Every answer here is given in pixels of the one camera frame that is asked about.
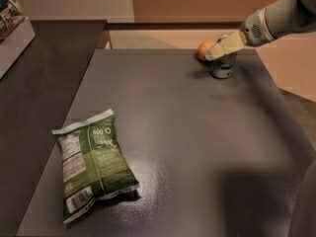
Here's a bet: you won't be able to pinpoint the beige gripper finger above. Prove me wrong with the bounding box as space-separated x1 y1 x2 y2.
204 31 247 61

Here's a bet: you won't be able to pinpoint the green 7up soda can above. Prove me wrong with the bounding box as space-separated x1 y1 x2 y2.
210 52 237 79

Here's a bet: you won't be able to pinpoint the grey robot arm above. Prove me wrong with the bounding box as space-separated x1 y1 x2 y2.
204 0 316 61

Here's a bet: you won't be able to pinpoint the orange fruit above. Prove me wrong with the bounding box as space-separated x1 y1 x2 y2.
197 39 215 61

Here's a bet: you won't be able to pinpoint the green chip bag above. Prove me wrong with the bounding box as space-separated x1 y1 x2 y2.
52 110 139 224

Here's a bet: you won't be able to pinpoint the white snack box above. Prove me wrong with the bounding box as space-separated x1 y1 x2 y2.
0 18 36 79

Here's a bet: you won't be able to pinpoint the snack packets in box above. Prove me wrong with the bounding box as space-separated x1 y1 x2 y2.
0 0 25 42

